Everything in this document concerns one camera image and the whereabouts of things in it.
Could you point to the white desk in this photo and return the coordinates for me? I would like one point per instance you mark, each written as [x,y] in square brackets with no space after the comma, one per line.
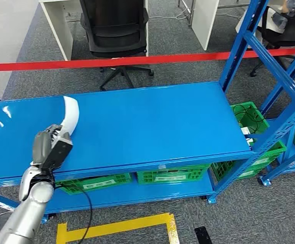
[203,20]
[58,27]

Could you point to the red barrier belt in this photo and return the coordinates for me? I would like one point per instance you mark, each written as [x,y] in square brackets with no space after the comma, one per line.
[112,62]

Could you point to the blue metal shelf rack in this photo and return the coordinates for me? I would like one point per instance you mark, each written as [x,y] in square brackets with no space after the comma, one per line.
[147,128]
[287,165]

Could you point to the white curved plastic part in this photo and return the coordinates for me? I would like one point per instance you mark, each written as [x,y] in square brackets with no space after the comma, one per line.
[72,114]

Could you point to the small white box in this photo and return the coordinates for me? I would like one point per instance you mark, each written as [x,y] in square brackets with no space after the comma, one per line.
[246,131]

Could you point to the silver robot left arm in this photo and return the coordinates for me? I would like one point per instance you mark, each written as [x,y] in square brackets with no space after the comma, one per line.
[28,215]

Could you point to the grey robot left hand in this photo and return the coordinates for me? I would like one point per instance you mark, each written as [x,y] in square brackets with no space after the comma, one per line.
[43,148]

